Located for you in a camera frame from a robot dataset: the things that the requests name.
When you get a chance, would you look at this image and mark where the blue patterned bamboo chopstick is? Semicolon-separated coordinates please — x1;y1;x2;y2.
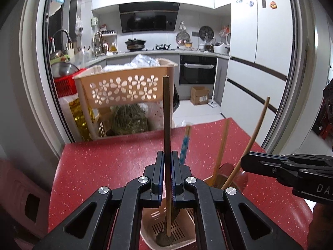
179;125;191;164

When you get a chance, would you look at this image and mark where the dark wooden chopstick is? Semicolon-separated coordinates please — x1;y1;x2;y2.
163;76;172;236

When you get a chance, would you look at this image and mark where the person's right hand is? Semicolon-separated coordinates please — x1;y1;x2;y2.
307;203;332;249

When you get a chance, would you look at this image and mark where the beige plastic utensil holder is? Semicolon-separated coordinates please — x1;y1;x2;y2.
139;162;249;250

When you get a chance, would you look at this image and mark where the cardboard box on floor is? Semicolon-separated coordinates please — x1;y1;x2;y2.
190;86;209;106

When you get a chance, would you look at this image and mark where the beige flower-cutout storage cart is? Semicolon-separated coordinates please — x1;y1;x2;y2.
73;57;178;140

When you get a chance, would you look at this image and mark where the white refrigerator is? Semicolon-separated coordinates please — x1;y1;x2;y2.
221;0;294;145

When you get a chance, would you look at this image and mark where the built-in black oven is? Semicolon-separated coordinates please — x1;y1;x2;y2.
179;55;217;85

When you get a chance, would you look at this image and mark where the white rice cooker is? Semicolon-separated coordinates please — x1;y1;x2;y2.
213;42;230;55

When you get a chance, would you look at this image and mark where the black wok on stove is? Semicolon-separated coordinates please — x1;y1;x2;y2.
125;38;146;51

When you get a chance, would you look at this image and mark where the red plastic basket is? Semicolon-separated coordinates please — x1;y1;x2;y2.
54;68;86;98

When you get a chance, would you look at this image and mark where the pink plastic stool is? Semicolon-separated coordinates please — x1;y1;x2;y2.
1;160;50;249

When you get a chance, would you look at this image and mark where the metal bowl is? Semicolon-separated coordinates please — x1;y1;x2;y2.
51;61;79;79

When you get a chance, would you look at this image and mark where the black range hood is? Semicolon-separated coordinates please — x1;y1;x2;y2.
119;2;180;33

